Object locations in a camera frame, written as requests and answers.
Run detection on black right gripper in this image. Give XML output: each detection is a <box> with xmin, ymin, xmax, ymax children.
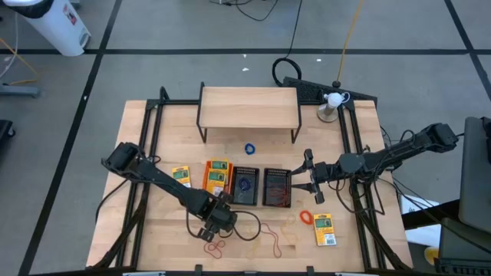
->
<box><xmin>289</xmin><ymin>148</ymin><xmax>341</xmax><ymax>205</ymax></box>

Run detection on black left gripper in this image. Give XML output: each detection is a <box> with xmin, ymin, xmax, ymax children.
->
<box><xmin>197</xmin><ymin>191</ymin><xmax>239</xmax><ymax>244</ymax></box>

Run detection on black plastic slotted basket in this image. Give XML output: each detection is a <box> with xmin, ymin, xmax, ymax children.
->
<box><xmin>262</xmin><ymin>167</ymin><xmax>293</xmax><ymax>209</ymax></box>
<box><xmin>229</xmin><ymin>166</ymin><xmax>261</xmax><ymax>206</ymax></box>

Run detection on orange rubber band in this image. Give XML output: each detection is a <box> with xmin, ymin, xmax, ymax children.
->
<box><xmin>298</xmin><ymin>209</ymin><xmax>314</xmax><ymax>226</ymax></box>

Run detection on orange plastic slotted basket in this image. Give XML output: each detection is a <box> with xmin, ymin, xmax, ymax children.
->
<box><xmin>202</xmin><ymin>159</ymin><xmax>235</xmax><ymax>197</ymax></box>

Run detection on yellow rubber band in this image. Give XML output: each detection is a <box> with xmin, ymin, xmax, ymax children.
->
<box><xmin>279</xmin><ymin>214</ymin><xmax>298</xmax><ymax>246</ymax></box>
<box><xmin>245</xmin><ymin>225</ymin><xmax>263</xmax><ymax>259</ymax></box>

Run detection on book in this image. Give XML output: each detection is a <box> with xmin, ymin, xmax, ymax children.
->
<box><xmin>171</xmin><ymin>165</ymin><xmax>192</xmax><ymax>189</ymax></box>

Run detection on white bulb desk lamp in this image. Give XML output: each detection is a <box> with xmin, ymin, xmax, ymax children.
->
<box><xmin>316</xmin><ymin>90</ymin><xmax>352</xmax><ymax>124</ymax></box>

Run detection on black perforated panel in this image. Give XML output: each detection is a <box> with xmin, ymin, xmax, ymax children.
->
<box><xmin>282</xmin><ymin>76</ymin><xmax>379</xmax><ymax>107</ymax></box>

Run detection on wooden shelf riser black legs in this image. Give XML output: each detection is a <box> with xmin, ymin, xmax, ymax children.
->
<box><xmin>196</xmin><ymin>81</ymin><xmax>303</xmax><ymax>145</ymax></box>

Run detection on white paper sheet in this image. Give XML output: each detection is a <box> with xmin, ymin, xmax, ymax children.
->
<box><xmin>400</xmin><ymin>194</ymin><xmax>442</xmax><ymax>246</ymax></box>

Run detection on small yellow object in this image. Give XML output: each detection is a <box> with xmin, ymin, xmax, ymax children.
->
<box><xmin>424</xmin><ymin>247</ymin><xmax>440</xmax><ymax>266</ymax></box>

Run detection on grey laptop lid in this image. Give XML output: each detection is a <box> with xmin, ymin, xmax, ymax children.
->
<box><xmin>458</xmin><ymin>116</ymin><xmax>491</xmax><ymax>235</ymax></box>

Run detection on black chair base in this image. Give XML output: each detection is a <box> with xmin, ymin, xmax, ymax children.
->
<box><xmin>0</xmin><ymin>119</ymin><xmax>16</xmax><ymax>150</ymax></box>

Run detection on grey floor stand base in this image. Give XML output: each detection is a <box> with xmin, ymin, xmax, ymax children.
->
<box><xmin>0</xmin><ymin>84</ymin><xmax>41</xmax><ymax>99</ymax></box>

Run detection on white cylindrical air purifier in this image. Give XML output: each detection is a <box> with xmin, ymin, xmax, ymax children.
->
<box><xmin>1</xmin><ymin>0</ymin><xmax>93</xmax><ymax>58</ymax></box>

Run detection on black floor cable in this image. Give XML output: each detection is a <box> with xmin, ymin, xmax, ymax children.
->
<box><xmin>271</xmin><ymin>0</ymin><xmax>305</xmax><ymax>88</ymax></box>

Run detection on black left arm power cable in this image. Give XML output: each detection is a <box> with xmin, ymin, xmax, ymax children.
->
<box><xmin>94</xmin><ymin>178</ymin><xmax>131</xmax><ymax>224</ymax></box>

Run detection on black aluminium table frame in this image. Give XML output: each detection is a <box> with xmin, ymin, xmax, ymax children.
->
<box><xmin>86</xmin><ymin>86</ymin><xmax>414</xmax><ymax>274</ymax></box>

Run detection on yellow hanging cable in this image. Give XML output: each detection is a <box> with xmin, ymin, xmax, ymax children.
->
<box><xmin>332</xmin><ymin>0</ymin><xmax>364</xmax><ymax>88</ymax></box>

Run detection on thin yellow floor cable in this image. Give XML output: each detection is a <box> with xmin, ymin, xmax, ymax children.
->
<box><xmin>0</xmin><ymin>36</ymin><xmax>41</xmax><ymax>87</ymax></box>

